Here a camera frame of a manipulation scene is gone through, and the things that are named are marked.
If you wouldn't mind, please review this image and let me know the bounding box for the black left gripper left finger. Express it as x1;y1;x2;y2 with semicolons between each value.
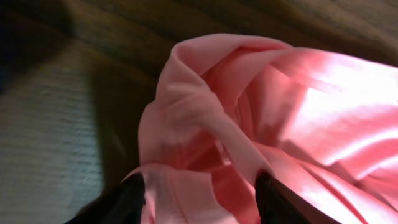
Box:
65;173;146;224

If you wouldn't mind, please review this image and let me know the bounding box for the salmon pink shirt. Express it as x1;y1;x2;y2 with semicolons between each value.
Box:
137;34;397;223

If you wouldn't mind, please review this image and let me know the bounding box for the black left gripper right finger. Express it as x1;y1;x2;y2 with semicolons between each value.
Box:
255;172;338;224

